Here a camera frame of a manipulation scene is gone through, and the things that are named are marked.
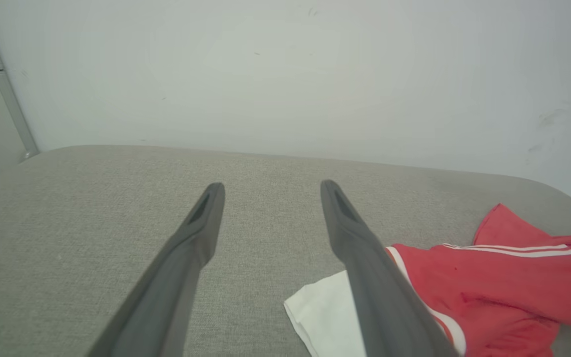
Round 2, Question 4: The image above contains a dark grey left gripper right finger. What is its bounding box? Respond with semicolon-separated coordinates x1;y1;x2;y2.
320;179;459;357

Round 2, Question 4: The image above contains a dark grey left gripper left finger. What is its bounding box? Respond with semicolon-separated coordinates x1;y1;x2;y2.
87;182;226;357

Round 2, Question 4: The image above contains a red shirt with white sleeves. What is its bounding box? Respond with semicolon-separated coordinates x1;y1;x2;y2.
284;203;571;357

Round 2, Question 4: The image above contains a grey fabric sofa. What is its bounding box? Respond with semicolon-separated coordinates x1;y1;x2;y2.
0;144;571;357

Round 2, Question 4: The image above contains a grey metal frame strip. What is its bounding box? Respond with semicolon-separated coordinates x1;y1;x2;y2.
0;0;40;160

